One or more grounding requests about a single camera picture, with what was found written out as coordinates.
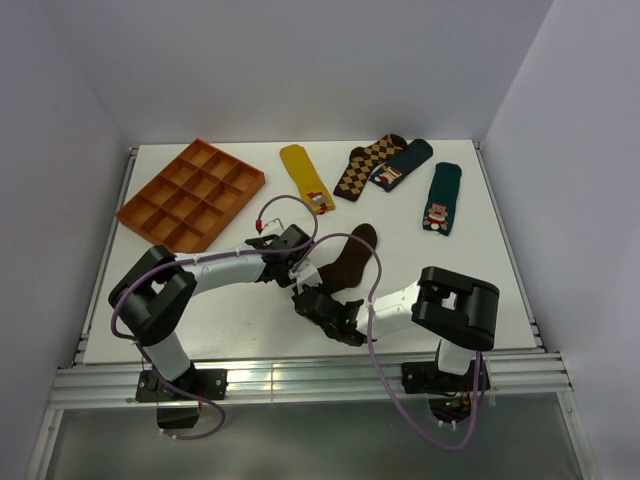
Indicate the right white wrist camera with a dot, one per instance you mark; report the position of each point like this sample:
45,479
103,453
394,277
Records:
306,275

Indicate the aluminium frame rail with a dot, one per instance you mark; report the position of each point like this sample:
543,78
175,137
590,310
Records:
299,380

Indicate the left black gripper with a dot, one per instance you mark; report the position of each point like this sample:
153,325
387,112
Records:
284,281

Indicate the brown striped-cuff sock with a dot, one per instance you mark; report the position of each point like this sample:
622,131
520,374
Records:
346,271

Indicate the yellow cartoon sock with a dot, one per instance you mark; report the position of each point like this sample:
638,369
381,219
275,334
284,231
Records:
303,173

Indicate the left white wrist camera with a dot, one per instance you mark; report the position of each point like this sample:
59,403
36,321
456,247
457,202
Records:
271,227

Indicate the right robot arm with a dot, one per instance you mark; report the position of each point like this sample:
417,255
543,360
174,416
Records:
460,310

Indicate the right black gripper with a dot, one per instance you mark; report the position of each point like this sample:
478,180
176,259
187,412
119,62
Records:
295,289

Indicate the brown argyle sock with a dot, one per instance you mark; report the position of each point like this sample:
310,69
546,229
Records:
363,161

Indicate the orange compartment tray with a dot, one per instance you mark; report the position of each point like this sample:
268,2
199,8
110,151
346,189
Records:
189,203

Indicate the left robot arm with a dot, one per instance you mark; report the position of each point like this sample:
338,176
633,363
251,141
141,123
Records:
152,297

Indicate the dark green cartoon sock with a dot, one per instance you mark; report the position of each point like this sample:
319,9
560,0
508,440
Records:
440,208

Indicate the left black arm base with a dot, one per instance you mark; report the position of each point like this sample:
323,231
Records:
178,404

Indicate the navy blue cartoon sock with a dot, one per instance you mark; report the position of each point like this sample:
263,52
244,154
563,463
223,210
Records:
398,167

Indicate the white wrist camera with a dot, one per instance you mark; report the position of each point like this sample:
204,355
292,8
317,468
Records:
271,227
306,275

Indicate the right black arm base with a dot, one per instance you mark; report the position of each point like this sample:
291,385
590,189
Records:
449,396

